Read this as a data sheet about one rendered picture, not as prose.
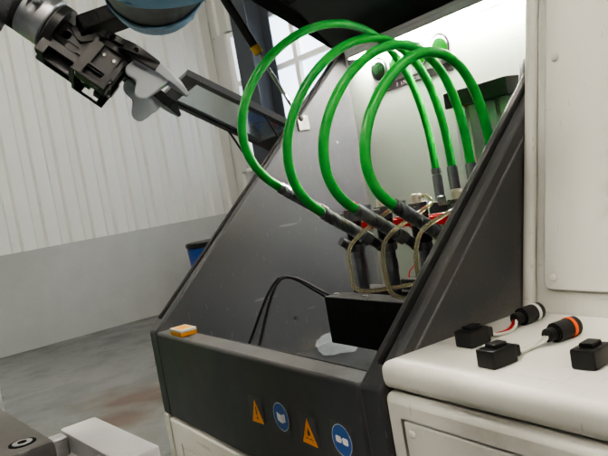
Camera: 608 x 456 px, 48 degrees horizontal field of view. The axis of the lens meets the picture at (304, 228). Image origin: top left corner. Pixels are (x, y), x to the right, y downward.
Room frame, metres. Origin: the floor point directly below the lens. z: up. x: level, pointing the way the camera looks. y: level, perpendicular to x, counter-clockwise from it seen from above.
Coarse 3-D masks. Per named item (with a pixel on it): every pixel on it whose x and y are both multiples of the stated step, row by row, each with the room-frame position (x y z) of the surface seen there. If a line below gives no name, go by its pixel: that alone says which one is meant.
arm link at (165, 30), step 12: (108, 0) 0.51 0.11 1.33; (120, 12) 0.49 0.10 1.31; (132, 12) 0.47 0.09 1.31; (144, 12) 0.47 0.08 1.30; (156, 12) 0.46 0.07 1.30; (168, 12) 0.47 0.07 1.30; (180, 12) 0.48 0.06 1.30; (192, 12) 0.50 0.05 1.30; (132, 24) 0.50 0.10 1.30; (144, 24) 0.50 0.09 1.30; (156, 24) 0.49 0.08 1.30; (168, 24) 0.50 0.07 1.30; (180, 24) 0.51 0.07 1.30
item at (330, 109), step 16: (384, 48) 0.96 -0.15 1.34; (400, 48) 0.98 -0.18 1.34; (416, 48) 0.99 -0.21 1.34; (352, 64) 0.93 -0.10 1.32; (432, 64) 1.01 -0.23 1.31; (448, 80) 1.02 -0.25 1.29; (336, 96) 0.91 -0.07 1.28; (320, 128) 0.90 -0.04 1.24; (464, 128) 1.03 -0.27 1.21; (320, 144) 0.89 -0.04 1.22; (464, 144) 1.03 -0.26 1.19; (320, 160) 0.89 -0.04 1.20; (336, 192) 0.90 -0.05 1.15; (352, 208) 0.91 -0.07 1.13; (384, 224) 0.93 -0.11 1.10; (400, 240) 0.95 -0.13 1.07
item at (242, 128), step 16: (304, 32) 1.09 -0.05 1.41; (368, 32) 1.16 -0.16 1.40; (272, 48) 1.06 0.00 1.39; (256, 80) 1.03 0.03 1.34; (416, 96) 1.20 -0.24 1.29; (240, 112) 1.02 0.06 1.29; (240, 128) 1.01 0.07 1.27; (240, 144) 1.02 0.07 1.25; (432, 144) 1.21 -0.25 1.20; (256, 160) 1.02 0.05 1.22; (432, 160) 1.21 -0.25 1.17
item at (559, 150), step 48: (528, 0) 0.83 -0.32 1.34; (576, 0) 0.77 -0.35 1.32; (528, 48) 0.83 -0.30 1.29; (576, 48) 0.77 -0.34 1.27; (528, 96) 0.82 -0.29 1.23; (576, 96) 0.76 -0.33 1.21; (528, 144) 0.81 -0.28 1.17; (576, 144) 0.75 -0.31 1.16; (528, 192) 0.80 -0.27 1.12; (576, 192) 0.75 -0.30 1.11; (528, 240) 0.79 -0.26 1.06; (576, 240) 0.74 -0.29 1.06; (528, 288) 0.79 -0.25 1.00; (576, 288) 0.73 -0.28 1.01; (432, 432) 0.62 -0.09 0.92; (480, 432) 0.57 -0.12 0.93; (528, 432) 0.52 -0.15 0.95
